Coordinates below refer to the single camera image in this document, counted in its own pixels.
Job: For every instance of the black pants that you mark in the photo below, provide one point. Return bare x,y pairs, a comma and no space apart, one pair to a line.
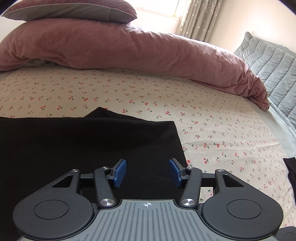
36,151

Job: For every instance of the grey patterned curtain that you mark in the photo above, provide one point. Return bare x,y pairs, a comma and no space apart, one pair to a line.
199,19

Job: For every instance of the grey quilted headboard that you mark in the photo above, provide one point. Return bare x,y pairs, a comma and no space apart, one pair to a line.
275,66

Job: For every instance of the black garment at right edge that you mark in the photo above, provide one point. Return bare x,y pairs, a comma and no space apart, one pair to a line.
291,166

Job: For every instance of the pink and grey pillow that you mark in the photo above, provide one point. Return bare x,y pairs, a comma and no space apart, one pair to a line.
96,10

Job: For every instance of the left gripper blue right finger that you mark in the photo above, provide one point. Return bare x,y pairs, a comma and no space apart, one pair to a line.
178,173

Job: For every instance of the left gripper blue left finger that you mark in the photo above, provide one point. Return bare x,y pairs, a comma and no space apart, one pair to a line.
117,173

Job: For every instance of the cherry print bed sheet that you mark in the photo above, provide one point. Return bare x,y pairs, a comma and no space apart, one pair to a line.
216,129

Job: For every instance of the pink duvet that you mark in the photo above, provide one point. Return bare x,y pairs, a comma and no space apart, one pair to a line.
85,44

